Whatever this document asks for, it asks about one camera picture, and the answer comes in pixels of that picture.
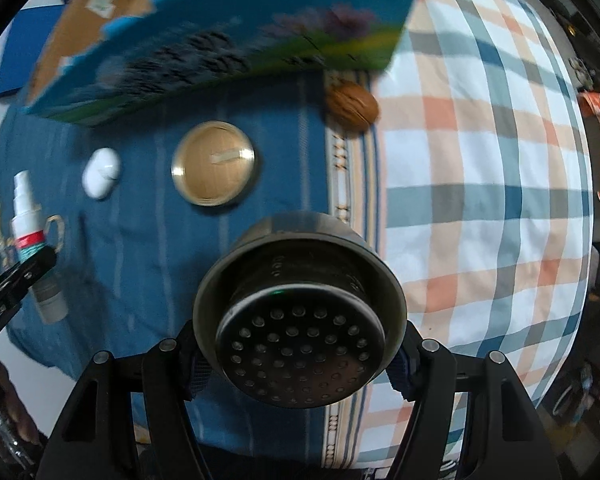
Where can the blue printed cardboard box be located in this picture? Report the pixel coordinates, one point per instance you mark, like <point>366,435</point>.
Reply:
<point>220,40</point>

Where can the person's left hand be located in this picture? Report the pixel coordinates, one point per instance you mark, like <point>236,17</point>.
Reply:
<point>7,400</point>

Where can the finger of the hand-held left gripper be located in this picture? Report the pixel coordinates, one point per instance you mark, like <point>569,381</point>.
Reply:
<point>10,285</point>

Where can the walnut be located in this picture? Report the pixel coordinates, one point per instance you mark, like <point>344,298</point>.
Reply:
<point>353,103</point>

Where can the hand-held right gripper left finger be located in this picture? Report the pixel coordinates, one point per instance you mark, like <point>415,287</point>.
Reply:
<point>198,375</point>

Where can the plaid bed sheet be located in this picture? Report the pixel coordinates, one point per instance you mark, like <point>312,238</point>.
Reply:
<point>480,200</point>

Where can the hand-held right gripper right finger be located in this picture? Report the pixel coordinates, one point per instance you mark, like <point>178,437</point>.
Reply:
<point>404,375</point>

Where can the perforated metal strainer cup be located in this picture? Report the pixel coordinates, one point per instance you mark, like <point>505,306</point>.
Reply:
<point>300,310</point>

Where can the blue striped cloth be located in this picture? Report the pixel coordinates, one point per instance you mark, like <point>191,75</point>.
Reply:
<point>170,240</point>

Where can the white earbud case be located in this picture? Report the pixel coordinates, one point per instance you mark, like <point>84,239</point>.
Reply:
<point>100,172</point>

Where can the white spray bottle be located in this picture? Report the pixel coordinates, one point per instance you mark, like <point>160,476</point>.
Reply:
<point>30,240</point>

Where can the round gold tin lid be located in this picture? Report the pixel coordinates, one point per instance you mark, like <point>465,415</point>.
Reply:
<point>214,164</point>

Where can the dark blue mat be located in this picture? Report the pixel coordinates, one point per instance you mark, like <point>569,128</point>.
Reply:
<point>22,52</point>

